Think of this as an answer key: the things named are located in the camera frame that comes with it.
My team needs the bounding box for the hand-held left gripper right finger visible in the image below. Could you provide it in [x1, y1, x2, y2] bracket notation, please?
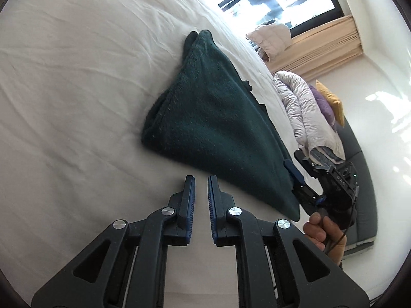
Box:
[207, 175, 370, 308]

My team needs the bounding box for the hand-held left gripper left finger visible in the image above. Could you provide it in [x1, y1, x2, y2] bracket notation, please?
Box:
[30, 175, 196, 308]

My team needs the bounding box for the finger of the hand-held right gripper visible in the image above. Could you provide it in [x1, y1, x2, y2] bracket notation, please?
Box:
[284, 160, 322, 212]
[294, 149, 333, 180]

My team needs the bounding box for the dark green knit sweater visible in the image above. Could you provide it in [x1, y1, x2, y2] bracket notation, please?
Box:
[141, 30, 301, 222]

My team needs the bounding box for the person's right hand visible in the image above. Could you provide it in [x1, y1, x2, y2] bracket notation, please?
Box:
[302, 213, 347, 265]

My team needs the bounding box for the dark grey headboard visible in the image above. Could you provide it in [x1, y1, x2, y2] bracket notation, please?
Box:
[334, 115, 378, 257]

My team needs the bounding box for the folded light grey duvet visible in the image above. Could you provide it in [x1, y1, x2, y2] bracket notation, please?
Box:
[273, 71, 345, 164]

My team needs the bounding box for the purple pillow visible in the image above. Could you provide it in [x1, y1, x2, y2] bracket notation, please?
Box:
[308, 83, 338, 132]

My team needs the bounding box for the yellow pillow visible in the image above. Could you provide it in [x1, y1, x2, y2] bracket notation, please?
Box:
[315, 80, 344, 126]

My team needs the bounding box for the beige curtain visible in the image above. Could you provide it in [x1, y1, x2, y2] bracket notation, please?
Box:
[291, 14, 363, 82]

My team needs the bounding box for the beige puffer jacket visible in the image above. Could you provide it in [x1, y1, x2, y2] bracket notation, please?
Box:
[246, 22, 293, 62]

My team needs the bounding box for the white bed sheet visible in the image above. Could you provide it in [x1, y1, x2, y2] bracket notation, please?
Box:
[0, 0, 376, 308]

